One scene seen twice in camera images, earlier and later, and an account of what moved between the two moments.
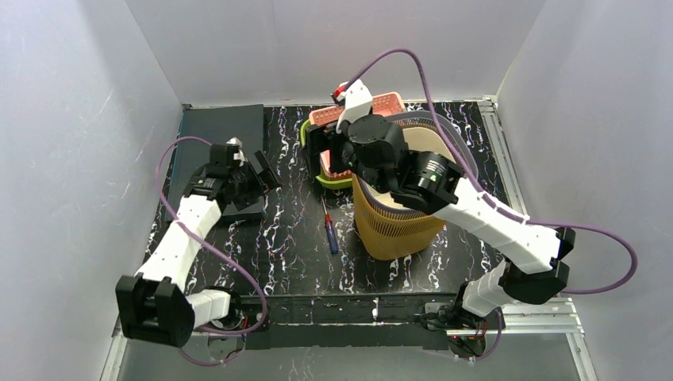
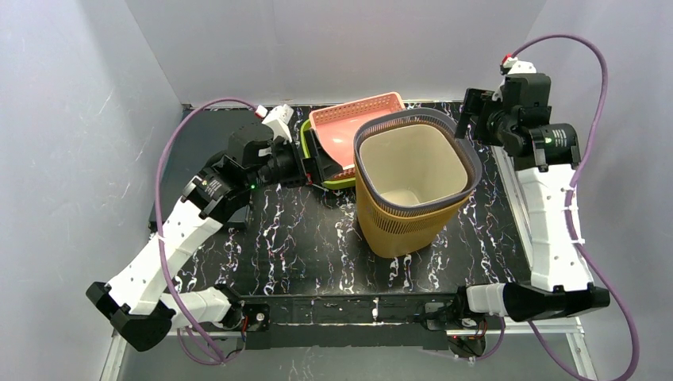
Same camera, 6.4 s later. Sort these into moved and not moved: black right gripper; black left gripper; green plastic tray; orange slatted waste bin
Moved: black right gripper; black left gripper
Not moved: orange slatted waste bin; green plastic tray
